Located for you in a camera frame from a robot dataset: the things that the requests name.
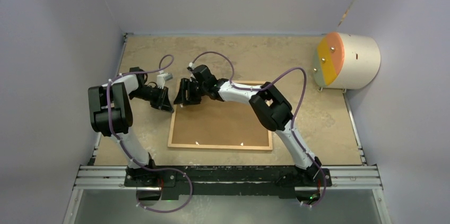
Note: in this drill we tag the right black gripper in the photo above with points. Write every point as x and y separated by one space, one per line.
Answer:
186 85

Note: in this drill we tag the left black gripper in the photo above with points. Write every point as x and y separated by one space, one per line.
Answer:
164 104

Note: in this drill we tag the light wooden picture frame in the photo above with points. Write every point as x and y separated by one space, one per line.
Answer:
170 134

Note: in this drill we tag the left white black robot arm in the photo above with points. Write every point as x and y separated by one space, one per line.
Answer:
111 113

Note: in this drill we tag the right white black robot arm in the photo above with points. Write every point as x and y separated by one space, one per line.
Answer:
270 106

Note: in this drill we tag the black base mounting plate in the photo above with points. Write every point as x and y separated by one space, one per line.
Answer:
285 182

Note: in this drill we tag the white cylinder with coloured face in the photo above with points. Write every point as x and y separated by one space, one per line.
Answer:
345 61

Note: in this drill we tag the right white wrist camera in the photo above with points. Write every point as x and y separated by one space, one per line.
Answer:
191 66

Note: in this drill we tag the aluminium rail frame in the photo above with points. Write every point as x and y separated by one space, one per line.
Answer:
344 178

